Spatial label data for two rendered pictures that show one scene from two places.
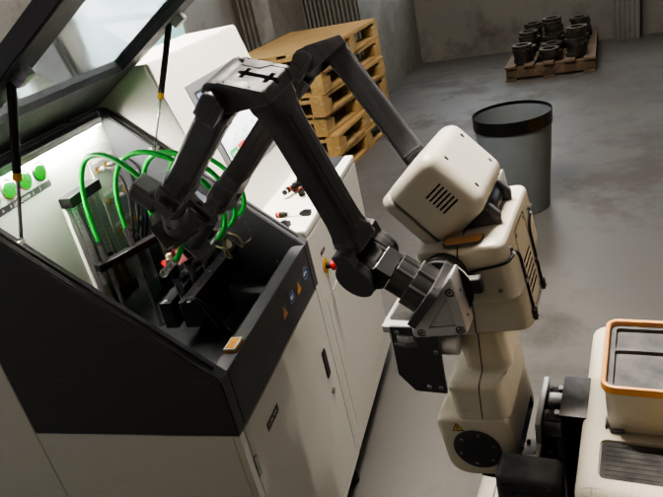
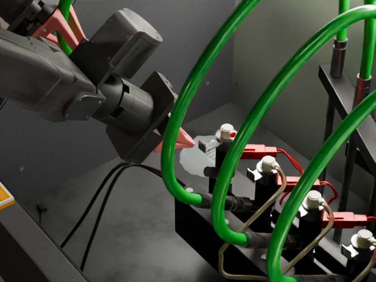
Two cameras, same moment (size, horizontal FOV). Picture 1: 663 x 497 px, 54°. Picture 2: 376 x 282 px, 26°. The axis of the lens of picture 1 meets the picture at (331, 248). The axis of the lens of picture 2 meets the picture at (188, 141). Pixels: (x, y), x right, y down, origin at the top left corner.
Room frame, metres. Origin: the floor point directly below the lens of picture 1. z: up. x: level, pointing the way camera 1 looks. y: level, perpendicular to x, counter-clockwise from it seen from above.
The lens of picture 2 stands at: (2.02, -0.29, 1.76)
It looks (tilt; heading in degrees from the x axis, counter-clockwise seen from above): 40 degrees down; 122
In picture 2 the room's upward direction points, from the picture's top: straight up
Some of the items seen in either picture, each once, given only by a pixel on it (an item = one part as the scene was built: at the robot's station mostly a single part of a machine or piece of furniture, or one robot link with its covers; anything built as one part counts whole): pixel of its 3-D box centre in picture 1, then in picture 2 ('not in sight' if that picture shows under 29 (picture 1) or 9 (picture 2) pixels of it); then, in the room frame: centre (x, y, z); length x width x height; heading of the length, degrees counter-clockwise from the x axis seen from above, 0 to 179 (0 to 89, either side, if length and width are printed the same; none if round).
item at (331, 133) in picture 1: (313, 97); not in sight; (6.02, -0.15, 0.51); 1.45 x 0.99 x 1.03; 151
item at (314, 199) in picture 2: not in sight; (314, 204); (1.77, 0.38, 1.09); 0.02 x 0.02 x 0.03
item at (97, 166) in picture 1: (118, 193); not in sight; (1.94, 0.60, 1.20); 0.13 x 0.03 x 0.31; 160
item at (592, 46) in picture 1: (553, 39); not in sight; (7.40, -2.98, 0.25); 1.44 x 0.95 x 0.49; 151
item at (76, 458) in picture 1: (229, 453); not in sight; (1.63, 0.46, 0.39); 0.70 x 0.58 x 0.79; 160
